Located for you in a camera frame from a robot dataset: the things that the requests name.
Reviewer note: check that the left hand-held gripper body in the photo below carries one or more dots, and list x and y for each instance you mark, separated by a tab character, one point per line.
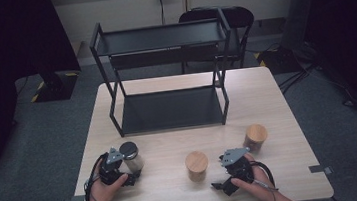
109	172

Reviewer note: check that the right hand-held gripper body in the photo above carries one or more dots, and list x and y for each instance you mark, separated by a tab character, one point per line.
234	156

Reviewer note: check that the glass jar with black lid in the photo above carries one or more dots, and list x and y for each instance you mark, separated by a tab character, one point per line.
131	155

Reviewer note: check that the pale jar with wooden lid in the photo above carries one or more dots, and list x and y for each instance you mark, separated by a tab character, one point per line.
196	164

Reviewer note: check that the brown jar with wooden lid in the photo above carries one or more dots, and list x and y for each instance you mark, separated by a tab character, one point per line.
256	135

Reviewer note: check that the black metal shelf rack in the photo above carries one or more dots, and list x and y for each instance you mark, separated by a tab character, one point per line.
170	109

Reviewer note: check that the person's left hand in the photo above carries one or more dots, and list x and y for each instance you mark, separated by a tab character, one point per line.
102	194

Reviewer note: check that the person's right hand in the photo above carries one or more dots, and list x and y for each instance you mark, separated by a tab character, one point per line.
261	185

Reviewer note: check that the grey tape strip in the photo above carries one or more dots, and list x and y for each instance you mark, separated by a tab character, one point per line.
319	168
76	200

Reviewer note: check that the black stand base yellow tape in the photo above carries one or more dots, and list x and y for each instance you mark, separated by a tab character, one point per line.
56	88
279	61

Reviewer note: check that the black chair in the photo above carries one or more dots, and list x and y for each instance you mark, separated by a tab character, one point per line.
236	17

